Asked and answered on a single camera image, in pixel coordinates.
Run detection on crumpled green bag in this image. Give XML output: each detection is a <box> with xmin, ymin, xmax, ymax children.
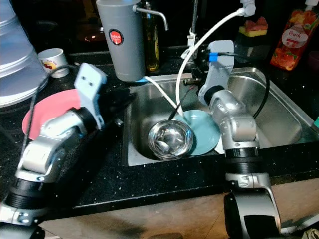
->
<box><xmin>282</xmin><ymin>222</ymin><xmax>319</xmax><ymax>239</ymax></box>

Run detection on white faucet diverter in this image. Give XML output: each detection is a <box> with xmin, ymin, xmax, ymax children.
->
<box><xmin>240</xmin><ymin>0</ymin><xmax>257</xmax><ymax>18</ymax></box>

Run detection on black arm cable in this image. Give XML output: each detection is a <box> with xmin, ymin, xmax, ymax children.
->
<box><xmin>30</xmin><ymin>65</ymin><xmax>78</xmax><ymax>145</ymax></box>
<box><xmin>217</xmin><ymin>51</ymin><xmax>271</xmax><ymax>119</ymax></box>

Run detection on white cloth tie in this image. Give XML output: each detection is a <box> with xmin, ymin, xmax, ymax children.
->
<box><xmin>185</xmin><ymin>29</ymin><xmax>197</xmax><ymax>60</ymax></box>

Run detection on dark metal faucet pipe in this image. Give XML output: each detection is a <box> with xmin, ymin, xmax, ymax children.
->
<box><xmin>190</xmin><ymin>0</ymin><xmax>200</xmax><ymax>45</ymax></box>

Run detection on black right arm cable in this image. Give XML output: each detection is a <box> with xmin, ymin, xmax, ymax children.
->
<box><xmin>217</xmin><ymin>51</ymin><xmax>271</xmax><ymax>119</ymax></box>

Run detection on teal plate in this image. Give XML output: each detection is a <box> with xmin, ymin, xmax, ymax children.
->
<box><xmin>182</xmin><ymin>110</ymin><xmax>222</xmax><ymax>156</ymax></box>

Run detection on stainless steel bowl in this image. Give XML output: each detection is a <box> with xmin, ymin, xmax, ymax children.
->
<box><xmin>147</xmin><ymin>119</ymin><xmax>195</xmax><ymax>160</ymax></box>

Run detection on steel spoon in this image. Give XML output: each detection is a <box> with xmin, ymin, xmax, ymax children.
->
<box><xmin>156</xmin><ymin>141</ymin><xmax>182</xmax><ymax>159</ymax></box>

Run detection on grey water filter canister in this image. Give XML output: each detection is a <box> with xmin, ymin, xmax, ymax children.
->
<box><xmin>96</xmin><ymin>0</ymin><xmax>169</xmax><ymax>83</ymax></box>

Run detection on glass oil bottle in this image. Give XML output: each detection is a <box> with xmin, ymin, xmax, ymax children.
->
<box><xmin>142</xmin><ymin>0</ymin><xmax>160</xmax><ymax>73</ymax></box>

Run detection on black sponge holder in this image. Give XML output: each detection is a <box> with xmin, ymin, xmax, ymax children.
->
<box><xmin>234</xmin><ymin>34</ymin><xmax>270</xmax><ymax>63</ymax></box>

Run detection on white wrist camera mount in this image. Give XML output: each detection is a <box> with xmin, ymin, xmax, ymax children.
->
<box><xmin>74</xmin><ymin>63</ymin><xmax>108</xmax><ymax>132</ymax></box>
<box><xmin>197</xmin><ymin>40</ymin><xmax>235</xmax><ymax>105</ymax></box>

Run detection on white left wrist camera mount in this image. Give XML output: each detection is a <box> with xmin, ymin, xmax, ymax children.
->
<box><xmin>74</xmin><ymin>63</ymin><xmax>108</xmax><ymax>132</ymax></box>

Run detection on brown cabinet front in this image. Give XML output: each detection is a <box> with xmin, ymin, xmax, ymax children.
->
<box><xmin>40</xmin><ymin>177</ymin><xmax>319</xmax><ymax>239</ymax></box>

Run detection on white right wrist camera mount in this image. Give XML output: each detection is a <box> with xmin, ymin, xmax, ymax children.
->
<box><xmin>197</xmin><ymin>40</ymin><xmax>235</xmax><ymax>105</ymax></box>

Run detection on stainless steel sink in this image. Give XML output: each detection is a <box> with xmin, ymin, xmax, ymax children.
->
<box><xmin>122</xmin><ymin>66</ymin><xmax>319</xmax><ymax>167</ymax></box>

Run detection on white Hello Kitty mug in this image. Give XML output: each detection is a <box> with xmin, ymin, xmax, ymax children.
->
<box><xmin>37</xmin><ymin>48</ymin><xmax>69</xmax><ymax>78</ymax></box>

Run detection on pink plastic plate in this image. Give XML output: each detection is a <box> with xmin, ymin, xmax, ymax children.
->
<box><xmin>21</xmin><ymin>89</ymin><xmax>83</xmax><ymax>141</ymax></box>

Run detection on dark slim chopstick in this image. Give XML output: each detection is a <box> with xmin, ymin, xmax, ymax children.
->
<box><xmin>167</xmin><ymin>87</ymin><xmax>196</xmax><ymax>121</ymax></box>

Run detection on yellow pink sponge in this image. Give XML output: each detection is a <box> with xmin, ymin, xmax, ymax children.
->
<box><xmin>238</xmin><ymin>17</ymin><xmax>269</xmax><ymax>38</ymax></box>

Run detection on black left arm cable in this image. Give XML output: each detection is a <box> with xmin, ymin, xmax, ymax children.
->
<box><xmin>30</xmin><ymin>65</ymin><xmax>78</xmax><ymax>145</ymax></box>

